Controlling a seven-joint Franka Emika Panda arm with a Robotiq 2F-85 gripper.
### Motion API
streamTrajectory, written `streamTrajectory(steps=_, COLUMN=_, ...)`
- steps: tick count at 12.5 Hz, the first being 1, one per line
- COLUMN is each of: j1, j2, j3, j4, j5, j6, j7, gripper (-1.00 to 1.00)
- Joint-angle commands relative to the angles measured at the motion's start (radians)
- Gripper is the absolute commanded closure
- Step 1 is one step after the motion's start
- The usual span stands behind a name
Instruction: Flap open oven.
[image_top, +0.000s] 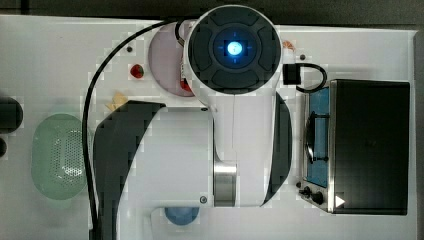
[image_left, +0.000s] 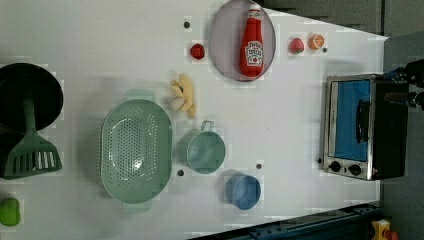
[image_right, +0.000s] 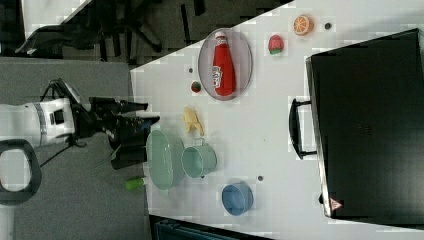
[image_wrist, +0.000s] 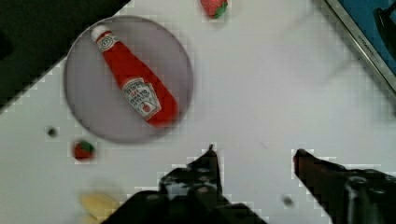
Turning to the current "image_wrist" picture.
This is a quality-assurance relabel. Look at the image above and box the silver black toaster oven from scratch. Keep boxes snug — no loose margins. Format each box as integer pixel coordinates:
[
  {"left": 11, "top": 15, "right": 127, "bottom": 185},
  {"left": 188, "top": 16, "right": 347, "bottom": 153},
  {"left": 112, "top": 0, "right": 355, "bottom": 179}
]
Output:
[{"left": 321, "top": 0, "right": 396, "bottom": 92}]

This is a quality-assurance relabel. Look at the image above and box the yellow toy banana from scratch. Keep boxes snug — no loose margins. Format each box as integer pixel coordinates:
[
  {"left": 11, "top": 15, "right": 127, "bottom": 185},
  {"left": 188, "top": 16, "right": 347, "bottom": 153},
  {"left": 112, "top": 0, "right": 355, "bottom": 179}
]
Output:
[{"left": 80, "top": 192, "right": 120, "bottom": 224}]

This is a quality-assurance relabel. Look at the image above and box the grey round plate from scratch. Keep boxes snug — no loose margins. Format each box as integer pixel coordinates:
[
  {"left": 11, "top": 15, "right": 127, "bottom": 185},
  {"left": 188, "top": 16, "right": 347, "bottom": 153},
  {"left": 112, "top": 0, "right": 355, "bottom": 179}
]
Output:
[{"left": 64, "top": 16, "right": 193, "bottom": 144}]

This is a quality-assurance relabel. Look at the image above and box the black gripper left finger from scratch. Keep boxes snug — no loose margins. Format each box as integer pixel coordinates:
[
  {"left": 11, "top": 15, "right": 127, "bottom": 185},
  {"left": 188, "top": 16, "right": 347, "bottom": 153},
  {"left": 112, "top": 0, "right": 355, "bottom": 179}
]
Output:
[{"left": 102, "top": 147, "right": 267, "bottom": 224}]

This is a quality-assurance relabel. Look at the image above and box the pink toy strawberry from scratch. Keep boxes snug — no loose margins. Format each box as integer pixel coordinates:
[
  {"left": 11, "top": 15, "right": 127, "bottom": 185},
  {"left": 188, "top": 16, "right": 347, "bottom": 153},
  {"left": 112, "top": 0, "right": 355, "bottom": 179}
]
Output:
[{"left": 200, "top": 0, "right": 228, "bottom": 19}]

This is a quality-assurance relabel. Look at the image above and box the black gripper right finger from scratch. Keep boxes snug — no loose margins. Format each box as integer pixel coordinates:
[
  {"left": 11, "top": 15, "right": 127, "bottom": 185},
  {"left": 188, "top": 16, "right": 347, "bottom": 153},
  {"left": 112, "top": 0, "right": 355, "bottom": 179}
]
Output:
[{"left": 293, "top": 149, "right": 396, "bottom": 224}]

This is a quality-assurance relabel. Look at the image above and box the red toy strawberry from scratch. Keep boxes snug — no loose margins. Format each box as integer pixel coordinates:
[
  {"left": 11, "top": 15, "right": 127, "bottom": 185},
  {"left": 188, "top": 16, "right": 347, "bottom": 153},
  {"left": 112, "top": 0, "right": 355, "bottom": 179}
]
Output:
[{"left": 72, "top": 141, "right": 95, "bottom": 161}]

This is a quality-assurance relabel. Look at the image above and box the red ketchup bottle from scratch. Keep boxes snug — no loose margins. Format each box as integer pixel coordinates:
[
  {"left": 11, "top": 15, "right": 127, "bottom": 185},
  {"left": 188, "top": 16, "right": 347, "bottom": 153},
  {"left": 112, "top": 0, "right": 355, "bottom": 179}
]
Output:
[{"left": 91, "top": 25, "right": 178, "bottom": 127}]

